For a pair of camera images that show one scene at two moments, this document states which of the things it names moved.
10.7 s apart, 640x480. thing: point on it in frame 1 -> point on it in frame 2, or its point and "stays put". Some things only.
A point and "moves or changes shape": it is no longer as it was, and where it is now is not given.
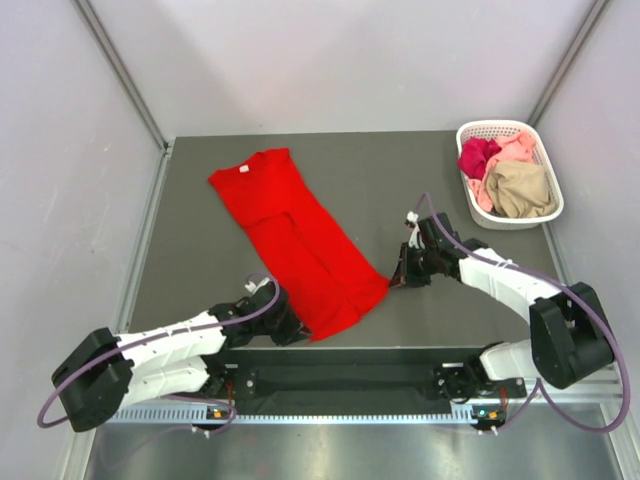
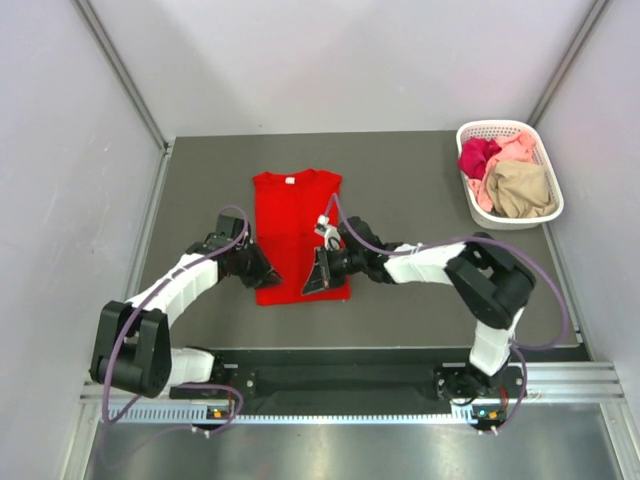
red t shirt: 324,278 moves or changes shape
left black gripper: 292,331 -> 264,275
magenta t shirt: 473,154 stays put
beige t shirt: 519,189 stays put
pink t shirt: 519,146 stays put
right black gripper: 404,276 -> 323,276
